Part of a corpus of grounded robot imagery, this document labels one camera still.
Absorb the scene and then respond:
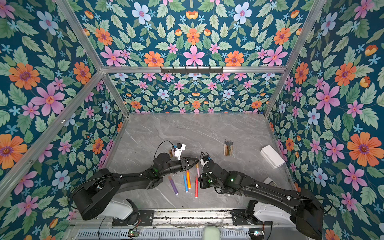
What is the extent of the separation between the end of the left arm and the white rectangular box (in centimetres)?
46

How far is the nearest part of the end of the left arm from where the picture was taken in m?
0.65

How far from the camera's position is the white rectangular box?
91 cm

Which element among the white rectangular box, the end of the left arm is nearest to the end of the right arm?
the end of the left arm
